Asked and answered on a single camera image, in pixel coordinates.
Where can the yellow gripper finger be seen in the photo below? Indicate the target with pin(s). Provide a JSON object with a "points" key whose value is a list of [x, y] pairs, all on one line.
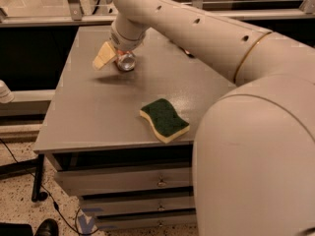
{"points": [[106, 54]]}

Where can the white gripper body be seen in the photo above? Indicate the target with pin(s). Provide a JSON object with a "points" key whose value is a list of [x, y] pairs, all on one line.
{"points": [[124, 43]]}

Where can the red coke can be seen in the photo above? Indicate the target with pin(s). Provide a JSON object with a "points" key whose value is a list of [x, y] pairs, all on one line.
{"points": [[126, 61]]}

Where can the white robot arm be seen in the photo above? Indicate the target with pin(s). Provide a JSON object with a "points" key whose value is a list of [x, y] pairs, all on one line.
{"points": [[254, 151]]}

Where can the green yellow sponge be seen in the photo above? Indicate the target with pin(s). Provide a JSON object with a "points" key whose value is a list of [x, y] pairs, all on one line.
{"points": [[166, 124]]}

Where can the green chip bag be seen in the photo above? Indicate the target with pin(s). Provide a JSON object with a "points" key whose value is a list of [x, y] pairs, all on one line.
{"points": [[188, 53]]}

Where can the grey drawer cabinet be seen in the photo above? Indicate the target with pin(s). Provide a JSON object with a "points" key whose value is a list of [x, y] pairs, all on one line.
{"points": [[94, 122]]}

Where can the top grey drawer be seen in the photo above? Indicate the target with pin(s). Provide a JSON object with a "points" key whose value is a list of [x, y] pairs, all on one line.
{"points": [[124, 179]]}

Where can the grey drawer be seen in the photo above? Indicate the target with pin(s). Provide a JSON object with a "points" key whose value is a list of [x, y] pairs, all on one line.
{"points": [[137, 204], [150, 220], [124, 179]]}

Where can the middle grey drawer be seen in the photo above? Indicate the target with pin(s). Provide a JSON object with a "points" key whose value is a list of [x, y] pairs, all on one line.
{"points": [[137, 204]]}

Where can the black table leg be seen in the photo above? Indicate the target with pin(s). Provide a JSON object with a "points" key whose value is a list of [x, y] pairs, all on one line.
{"points": [[37, 194]]}

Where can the bottom grey drawer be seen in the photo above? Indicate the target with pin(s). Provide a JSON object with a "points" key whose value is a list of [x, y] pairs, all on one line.
{"points": [[150, 220]]}

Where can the black shoe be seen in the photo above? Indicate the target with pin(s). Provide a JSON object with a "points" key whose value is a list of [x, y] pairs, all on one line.
{"points": [[48, 227]]}

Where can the metal railing frame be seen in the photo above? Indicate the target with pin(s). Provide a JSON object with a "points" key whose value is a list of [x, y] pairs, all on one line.
{"points": [[19, 13]]}

